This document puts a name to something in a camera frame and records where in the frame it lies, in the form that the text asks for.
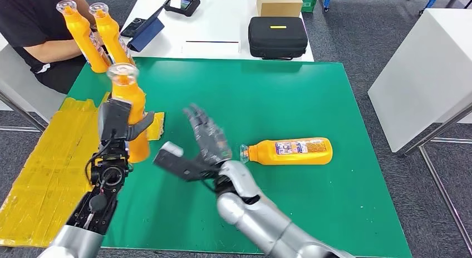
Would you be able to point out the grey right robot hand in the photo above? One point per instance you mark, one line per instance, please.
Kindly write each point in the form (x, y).
(212, 142)

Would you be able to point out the person's right forearm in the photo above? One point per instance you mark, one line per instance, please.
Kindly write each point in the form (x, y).
(55, 50)

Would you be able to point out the person's left forearm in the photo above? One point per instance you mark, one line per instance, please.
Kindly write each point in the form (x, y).
(83, 6)

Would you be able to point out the yellow tape patch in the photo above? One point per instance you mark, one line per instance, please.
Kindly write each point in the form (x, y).
(44, 175)

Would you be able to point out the tablet in blue case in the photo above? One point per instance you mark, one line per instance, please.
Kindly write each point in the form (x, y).
(149, 31)

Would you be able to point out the brown cardboard box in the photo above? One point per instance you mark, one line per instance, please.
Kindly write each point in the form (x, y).
(279, 4)

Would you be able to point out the green plastic crate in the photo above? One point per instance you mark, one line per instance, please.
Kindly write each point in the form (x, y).
(309, 0)

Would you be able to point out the black zip carrying case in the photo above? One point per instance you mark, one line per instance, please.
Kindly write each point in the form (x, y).
(277, 39)

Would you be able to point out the black handheld controller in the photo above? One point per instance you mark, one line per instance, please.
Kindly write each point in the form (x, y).
(181, 4)

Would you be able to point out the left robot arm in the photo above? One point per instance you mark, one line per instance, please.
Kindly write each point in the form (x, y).
(99, 197)

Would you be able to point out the person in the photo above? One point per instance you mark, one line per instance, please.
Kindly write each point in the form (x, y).
(29, 17)

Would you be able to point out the white rectangular desk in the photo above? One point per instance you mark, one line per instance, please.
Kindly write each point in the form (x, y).
(214, 24)

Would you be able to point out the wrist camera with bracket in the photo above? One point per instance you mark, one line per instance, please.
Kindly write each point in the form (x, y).
(114, 118)
(180, 166)

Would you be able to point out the orange bottle with clear cap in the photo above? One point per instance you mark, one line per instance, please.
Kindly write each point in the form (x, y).
(81, 35)
(129, 94)
(295, 157)
(110, 35)

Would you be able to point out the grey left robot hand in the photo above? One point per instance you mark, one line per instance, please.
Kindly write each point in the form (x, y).
(142, 127)

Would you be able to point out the thin dark strip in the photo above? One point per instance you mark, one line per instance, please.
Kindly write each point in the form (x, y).
(212, 41)

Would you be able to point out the black smartphone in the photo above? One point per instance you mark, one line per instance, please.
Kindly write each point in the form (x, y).
(132, 27)

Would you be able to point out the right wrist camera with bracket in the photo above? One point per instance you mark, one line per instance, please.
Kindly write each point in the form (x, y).
(180, 166)

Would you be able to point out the green table mat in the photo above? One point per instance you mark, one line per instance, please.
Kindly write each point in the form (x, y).
(258, 101)

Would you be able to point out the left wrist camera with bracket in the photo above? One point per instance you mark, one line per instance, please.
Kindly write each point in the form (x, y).
(114, 118)

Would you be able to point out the white table with metal legs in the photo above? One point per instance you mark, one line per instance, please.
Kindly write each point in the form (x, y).
(424, 68)
(18, 94)

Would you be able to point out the person's left hand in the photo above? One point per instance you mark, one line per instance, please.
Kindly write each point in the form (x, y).
(97, 38)

